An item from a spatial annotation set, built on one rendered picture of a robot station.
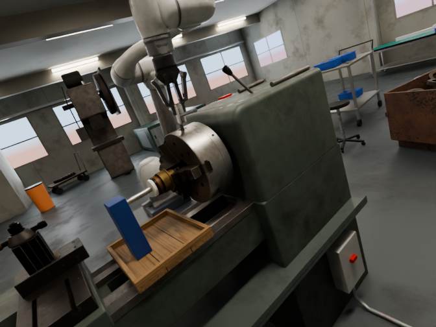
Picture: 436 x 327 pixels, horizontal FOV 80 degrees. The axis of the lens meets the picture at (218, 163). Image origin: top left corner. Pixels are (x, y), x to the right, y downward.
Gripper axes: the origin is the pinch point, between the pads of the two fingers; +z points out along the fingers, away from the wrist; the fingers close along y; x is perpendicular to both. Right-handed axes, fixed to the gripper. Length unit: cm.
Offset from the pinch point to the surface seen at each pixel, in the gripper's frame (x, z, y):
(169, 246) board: -15.4, 40.2, -21.6
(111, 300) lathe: -23, 43, -44
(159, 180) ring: -3.7, 20.0, -15.6
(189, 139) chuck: -4.4, 8.8, -0.4
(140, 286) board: -28, 38, -34
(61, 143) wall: 829, 172, -192
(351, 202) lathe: -12, 71, 72
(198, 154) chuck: -9.9, 13.5, -0.3
